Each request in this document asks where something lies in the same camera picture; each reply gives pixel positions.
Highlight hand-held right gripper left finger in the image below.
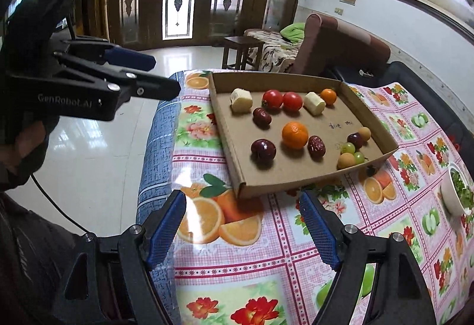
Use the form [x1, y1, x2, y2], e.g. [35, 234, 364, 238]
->
[63, 190, 187, 325]

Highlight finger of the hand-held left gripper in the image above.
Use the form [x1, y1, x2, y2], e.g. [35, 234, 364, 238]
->
[55, 53, 182, 101]
[55, 40, 156, 70]

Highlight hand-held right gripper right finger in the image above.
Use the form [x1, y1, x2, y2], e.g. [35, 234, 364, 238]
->
[298, 191, 438, 325]

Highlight cardboard box tray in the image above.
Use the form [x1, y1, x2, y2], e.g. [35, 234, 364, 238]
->
[207, 71, 400, 200]

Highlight peeled banana piece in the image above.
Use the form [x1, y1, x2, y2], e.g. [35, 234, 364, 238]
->
[230, 88, 253, 113]

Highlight dark red plum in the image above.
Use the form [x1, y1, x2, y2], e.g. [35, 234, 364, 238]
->
[251, 139, 276, 164]

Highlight large orange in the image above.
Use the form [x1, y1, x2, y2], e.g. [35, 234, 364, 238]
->
[281, 121, 309, 149]

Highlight red tomato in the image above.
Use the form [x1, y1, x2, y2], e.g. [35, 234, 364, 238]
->
[282, 92, 303, 112]
[262, 89, 284, 111]

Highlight white apple chunk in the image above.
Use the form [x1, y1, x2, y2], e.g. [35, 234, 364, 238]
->
[304, 92, 326, 116]

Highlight person's left hand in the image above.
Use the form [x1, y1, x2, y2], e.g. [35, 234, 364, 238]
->
[0, 116, 60, 189]

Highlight fruit-print pink tablecloth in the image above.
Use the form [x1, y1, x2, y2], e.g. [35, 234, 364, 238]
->
[148, 68, 474, 325]

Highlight blue checked cloth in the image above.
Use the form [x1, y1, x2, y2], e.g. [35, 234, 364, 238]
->
[135, 71, 188, 325]

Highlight small wooden stool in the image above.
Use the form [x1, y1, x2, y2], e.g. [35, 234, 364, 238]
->
[222, 36, 264, 71]

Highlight printed blanket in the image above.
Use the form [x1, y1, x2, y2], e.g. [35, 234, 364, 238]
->
[246, 29, 300, 72]

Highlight white bowl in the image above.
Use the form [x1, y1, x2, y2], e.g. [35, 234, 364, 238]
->
[441, 161, 474, 216]

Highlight person's dark clothing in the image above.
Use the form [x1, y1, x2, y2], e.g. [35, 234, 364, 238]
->
[0, 188, 112, 325]

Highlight green pillow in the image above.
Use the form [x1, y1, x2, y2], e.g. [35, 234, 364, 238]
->
[280, 22, 306, 42]

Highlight chopped green vegetables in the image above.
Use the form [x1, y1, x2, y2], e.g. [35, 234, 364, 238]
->
[450, 167, 474, 213]

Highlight black sofa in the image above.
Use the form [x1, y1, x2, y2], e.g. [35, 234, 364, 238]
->
[326, 62, 474, 152]

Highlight brown sofa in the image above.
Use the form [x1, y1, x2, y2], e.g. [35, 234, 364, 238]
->
[244, 13, 391, 76]

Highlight black cable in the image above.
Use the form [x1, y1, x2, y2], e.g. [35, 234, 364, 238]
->
[30, 169, 87, 235]

